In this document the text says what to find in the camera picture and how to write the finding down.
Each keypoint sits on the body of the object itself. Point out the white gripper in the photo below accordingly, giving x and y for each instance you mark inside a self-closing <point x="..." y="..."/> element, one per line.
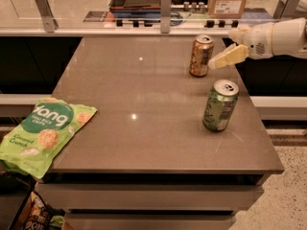
<point x="259" y="42"/>

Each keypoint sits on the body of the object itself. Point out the orange soda can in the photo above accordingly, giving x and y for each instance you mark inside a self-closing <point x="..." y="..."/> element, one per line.
<point x="202" y="50"/>

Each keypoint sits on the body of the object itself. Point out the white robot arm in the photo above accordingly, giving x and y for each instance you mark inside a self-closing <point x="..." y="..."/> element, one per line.
<point x="289" y="38"/>

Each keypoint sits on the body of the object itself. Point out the green soda can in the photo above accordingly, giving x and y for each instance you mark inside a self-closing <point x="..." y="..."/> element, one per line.
<point x="220" y="104"/>

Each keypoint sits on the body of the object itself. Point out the green rice chip bag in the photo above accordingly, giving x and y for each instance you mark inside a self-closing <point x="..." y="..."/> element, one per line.
<point x="31" y="147"/>

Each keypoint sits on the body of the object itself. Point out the dark snack bag below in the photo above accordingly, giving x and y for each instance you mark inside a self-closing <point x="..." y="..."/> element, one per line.
<point x="38" y="215"/>

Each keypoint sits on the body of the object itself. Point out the cardboard box with label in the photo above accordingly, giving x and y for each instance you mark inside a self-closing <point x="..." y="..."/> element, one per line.
<point x="226" y="8"/>

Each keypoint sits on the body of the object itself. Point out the glass barrier panel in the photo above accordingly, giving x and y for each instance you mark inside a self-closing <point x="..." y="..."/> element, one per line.
<point x="97" y="17"/>

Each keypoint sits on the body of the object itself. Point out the upper grey drawer front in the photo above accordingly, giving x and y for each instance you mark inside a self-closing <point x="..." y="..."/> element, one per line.
<point x="149" y="197"/>

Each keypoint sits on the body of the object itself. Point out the grey drawer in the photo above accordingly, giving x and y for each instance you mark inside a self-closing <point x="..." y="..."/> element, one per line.
<point x="149" y="197"/>
<point x="148" y="222"/>

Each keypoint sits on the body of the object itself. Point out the lower grey drawer front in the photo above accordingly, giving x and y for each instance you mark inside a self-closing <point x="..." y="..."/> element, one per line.
<point x="148" y="222"/>

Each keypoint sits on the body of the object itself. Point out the right metal glass bracket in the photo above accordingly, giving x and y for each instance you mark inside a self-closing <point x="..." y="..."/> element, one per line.
<point x="290" y="9"/>

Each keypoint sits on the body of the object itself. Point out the metal glass bracket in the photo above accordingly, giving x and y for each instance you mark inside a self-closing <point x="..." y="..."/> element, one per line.
<point x="165" y="16"/>
<point x="290" y="9"/>
<point x="49" y="22"/>

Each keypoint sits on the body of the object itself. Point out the middle metal glass bracket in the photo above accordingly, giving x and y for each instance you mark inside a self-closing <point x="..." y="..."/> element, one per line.
<point x="165" y="16"/>

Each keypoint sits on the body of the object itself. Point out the left metal glass bracket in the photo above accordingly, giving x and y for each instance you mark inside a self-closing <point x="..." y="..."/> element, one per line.
<point x="49" y="22"/>

